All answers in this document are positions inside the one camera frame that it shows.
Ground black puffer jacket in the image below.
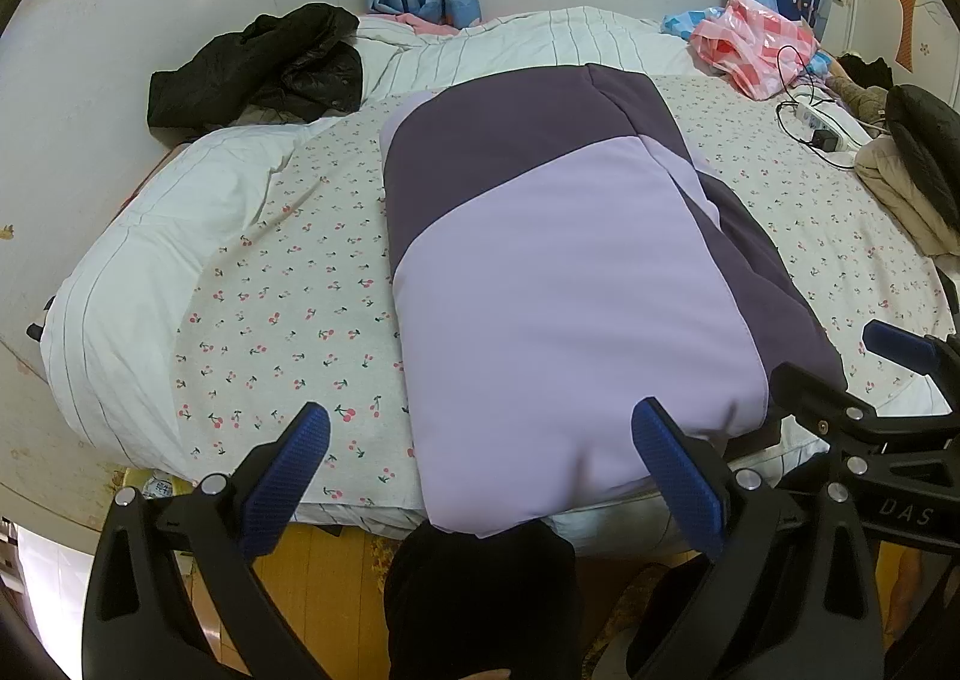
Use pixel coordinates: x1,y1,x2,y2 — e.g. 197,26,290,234
146,3,365,130

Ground white headboard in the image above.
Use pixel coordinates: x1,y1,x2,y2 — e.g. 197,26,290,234
0,0,275,381

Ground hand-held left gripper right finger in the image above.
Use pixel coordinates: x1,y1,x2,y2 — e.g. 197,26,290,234
630,396,893,680

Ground black quilted garment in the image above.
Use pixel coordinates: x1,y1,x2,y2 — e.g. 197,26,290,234
885,84,960,254

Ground yellow package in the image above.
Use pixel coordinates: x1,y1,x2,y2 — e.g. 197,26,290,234
124,468,197,501

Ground pink cloth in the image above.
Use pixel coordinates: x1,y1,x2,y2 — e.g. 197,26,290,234
395,11,460,38

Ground beige folded clothes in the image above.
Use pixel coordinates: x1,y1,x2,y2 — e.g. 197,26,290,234
855,136,960,257

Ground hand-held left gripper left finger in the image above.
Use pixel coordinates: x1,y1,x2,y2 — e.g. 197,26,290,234
81,401,333,680

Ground black cable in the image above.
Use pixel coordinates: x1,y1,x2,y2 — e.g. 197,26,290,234
772,44,841,149

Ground cherry print bed sheet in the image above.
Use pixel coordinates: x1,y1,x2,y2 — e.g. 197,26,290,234
172,73,957,509

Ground blue patterned cloth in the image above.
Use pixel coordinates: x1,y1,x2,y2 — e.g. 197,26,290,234
660,5,725,40

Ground person's dark trouser leg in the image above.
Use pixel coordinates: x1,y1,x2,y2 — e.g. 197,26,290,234
384,521,580,680

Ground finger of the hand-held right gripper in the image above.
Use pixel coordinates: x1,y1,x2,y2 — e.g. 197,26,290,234
861,318,960,389
769,361,960,456

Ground dark cloth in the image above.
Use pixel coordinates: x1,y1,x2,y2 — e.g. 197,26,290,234
836,52,895,89

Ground lilac and purple jacket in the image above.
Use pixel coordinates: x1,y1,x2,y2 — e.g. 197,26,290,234
379,61,847,542

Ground white striped duvet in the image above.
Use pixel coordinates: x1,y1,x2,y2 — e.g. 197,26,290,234
37,5,721,553

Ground dark slipper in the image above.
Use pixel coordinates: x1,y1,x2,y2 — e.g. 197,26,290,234
585,558,706,680

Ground pink checkered plastic bag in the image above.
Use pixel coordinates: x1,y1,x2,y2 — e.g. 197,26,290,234
690,0,818,100

